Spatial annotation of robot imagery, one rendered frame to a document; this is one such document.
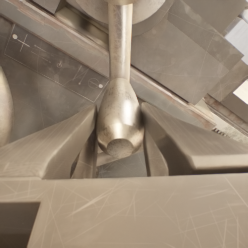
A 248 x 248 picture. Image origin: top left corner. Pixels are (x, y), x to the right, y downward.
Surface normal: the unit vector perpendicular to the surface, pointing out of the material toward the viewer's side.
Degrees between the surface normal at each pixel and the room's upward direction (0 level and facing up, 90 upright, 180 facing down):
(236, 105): 90
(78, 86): 90
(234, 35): 90
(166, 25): 90
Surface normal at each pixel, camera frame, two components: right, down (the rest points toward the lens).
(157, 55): 0.02, 0.59
